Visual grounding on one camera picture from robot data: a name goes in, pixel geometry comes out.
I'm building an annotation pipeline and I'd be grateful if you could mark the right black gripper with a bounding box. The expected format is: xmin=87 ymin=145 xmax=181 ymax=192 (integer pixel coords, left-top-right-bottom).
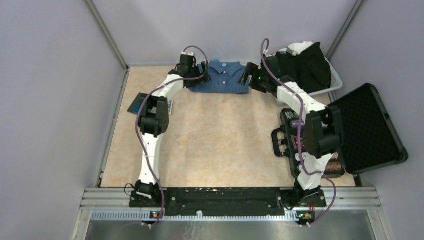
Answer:
xmin=237 ymin=63 xmax=269 ymax=94

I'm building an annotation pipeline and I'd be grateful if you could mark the blue checkered long sleeve shirt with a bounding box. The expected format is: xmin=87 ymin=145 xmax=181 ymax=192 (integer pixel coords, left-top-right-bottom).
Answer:
xmin=189 ymin=60 xmax=249 ymax=95

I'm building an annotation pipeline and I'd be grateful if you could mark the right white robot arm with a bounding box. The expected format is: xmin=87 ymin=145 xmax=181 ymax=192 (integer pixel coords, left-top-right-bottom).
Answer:
xmin=238 ymin=55 xmax=344 ymax=206

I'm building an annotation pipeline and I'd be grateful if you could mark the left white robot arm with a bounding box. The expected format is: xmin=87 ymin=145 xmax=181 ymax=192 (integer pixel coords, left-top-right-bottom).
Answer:
xmin=135 ymin=52 xmax=211 ymax=207

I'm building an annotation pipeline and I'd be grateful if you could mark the white garment in basket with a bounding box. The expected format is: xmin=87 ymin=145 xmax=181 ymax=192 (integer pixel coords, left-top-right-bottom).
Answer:
xmin=278 ymin=41 xmax=314 ymax=56

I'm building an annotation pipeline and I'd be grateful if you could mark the black shirt in basket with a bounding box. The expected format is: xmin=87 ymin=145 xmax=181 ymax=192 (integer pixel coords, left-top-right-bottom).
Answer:
xmin=275 ymin=42 xmax=331 ymax=94

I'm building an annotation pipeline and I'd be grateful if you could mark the dark grey building baseplate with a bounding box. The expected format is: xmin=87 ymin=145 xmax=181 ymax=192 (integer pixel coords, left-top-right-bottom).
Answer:
xmin=127 ymin=92 xmax=148 ymax=115

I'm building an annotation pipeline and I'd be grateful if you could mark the white plastic laundry basket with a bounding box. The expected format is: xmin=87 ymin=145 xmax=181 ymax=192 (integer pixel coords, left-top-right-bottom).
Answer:
xmin=309 ymin=57 xmax=343 ymax=96

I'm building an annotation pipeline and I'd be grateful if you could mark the black poker chip case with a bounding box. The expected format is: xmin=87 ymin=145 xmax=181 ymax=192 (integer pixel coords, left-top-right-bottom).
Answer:
xmin=271 ymin=83 xmax=409 ymax=178

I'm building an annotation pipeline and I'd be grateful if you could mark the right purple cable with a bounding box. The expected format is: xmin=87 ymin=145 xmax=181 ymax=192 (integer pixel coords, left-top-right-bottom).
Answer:
xmin=260 ymin=38 xmax=337 ymax=228

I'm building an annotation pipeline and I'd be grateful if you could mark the purple cable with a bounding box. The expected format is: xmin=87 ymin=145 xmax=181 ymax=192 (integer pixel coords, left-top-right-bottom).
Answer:
xmin=135 ymin=45 xmax=210 ymax=229
xmin=260 ymin=38 xmax=337 ymax=228

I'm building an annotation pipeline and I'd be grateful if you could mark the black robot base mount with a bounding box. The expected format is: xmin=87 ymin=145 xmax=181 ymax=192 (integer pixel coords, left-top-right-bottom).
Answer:
xmin=129 ymin=187 xmax=327 ymax=217

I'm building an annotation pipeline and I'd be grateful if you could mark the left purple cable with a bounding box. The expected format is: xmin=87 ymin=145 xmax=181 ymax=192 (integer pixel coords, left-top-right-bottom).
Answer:
xmin=135 ymin=45 xmax=210 ymax=229

